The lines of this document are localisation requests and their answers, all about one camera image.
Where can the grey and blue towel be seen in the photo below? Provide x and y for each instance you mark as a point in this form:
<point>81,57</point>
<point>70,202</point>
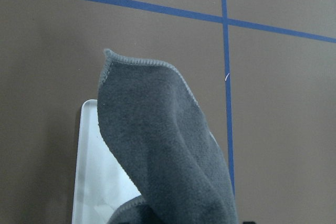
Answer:
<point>154,127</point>

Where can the white towel rack base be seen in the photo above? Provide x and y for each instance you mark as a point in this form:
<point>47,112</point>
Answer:
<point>101,184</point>

